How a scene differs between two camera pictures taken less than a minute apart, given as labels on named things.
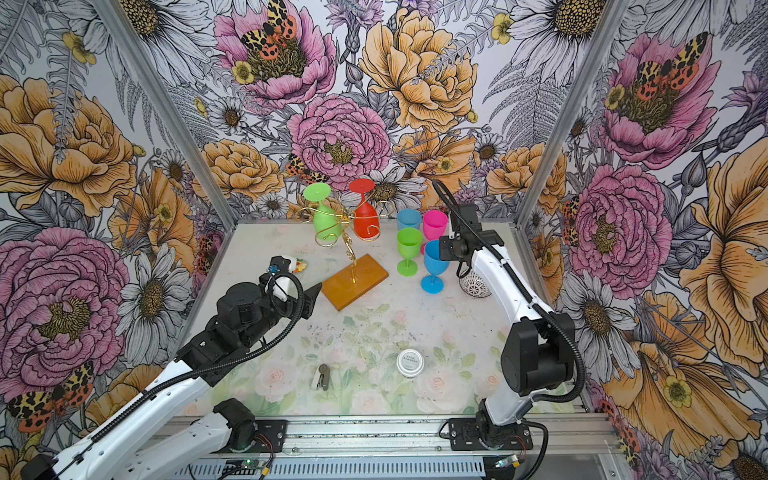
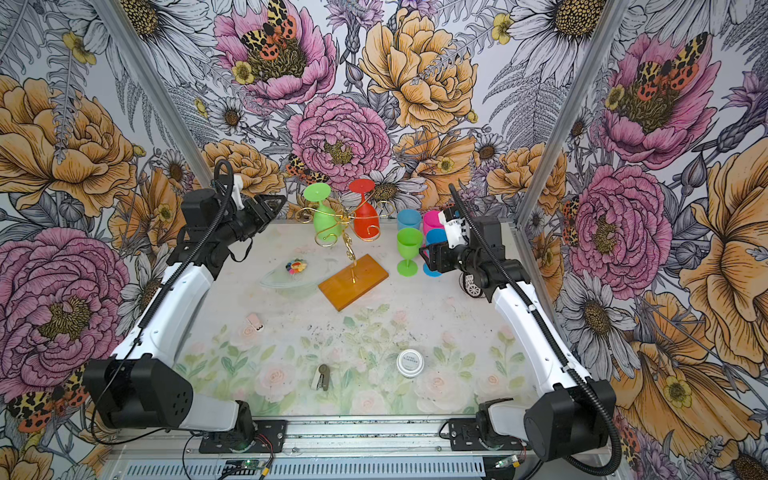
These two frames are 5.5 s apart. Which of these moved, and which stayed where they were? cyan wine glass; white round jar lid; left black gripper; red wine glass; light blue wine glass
Moved: left black gripper; cyan wine glass
Stayed: light blue wine glass; red wine glass; white round jar lid
